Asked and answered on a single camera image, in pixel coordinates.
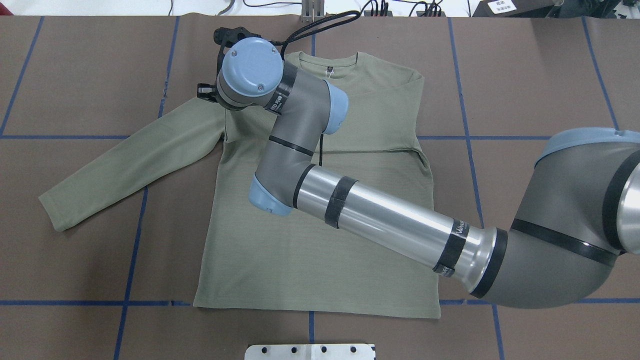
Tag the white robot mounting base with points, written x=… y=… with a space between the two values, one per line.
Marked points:
x=323 y=351

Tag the olive green long-sleeve shirt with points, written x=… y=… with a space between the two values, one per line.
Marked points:
x=256 y=260

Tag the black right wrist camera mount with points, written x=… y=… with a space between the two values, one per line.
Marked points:
x=225 y=38

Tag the aluminium frame post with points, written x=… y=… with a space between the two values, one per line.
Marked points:
x=312 y=10

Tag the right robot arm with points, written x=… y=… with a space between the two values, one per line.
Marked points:
x=579 y=213

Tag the black labelled box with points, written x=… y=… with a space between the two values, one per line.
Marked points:
x=516 y=8

